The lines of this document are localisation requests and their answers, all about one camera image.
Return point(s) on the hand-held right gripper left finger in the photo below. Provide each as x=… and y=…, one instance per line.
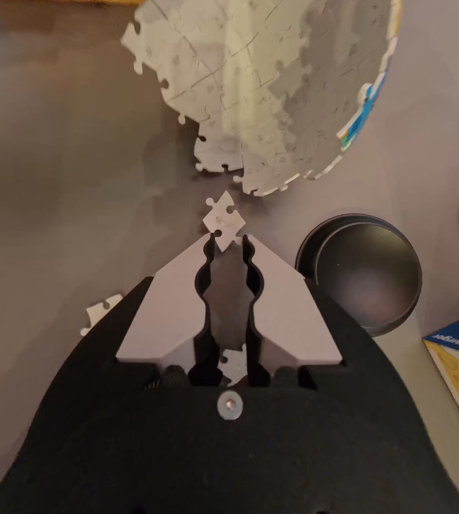
x=165, y=317

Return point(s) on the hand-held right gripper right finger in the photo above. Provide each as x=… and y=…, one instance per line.
x=293, y=317

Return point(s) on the white puzzle piece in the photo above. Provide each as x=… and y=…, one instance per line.
x=99, y=315
x=224, y=219
x=234, y=363

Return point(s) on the partly built puzzle ball shell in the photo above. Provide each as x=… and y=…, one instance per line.
x=261, y=88

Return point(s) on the black round ball stand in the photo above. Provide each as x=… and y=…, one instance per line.
x=366, y=277

